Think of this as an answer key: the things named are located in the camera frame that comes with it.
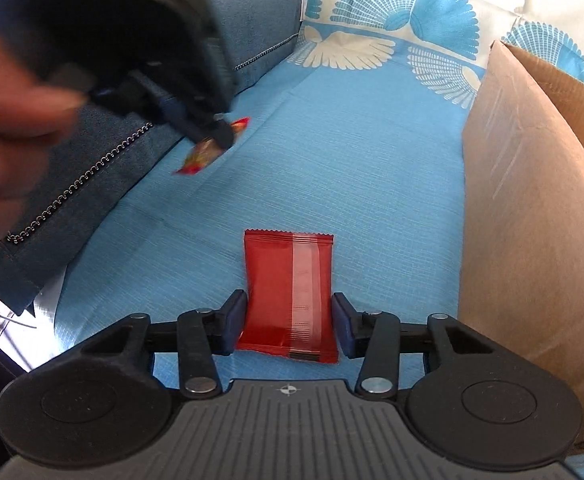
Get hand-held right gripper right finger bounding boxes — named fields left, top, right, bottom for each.
left=332, top=292, right=498, bottom=401

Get small red orange candy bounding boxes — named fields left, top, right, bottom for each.
left=173, top=116, right=250, bottom=177

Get brown cardboard box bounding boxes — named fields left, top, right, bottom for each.
left=461, top=40, right=584, bottom=453

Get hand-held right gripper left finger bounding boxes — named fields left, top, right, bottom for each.
left=83, top=290, right=249, bottom=401

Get plain red snack packet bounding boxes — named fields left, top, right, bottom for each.
left=235, top=229, right=340, bottom=365

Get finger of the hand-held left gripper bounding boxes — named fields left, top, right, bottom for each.
left=184, top=107, right=237, bottom=152
left=137, top=72, right=198, bottom=133

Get blue and cream printed sheet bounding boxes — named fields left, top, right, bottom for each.
left=54, top=0, right=584, bottom=480

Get person's left hand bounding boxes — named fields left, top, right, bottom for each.
left=0, top=22, right=87, bottom=281

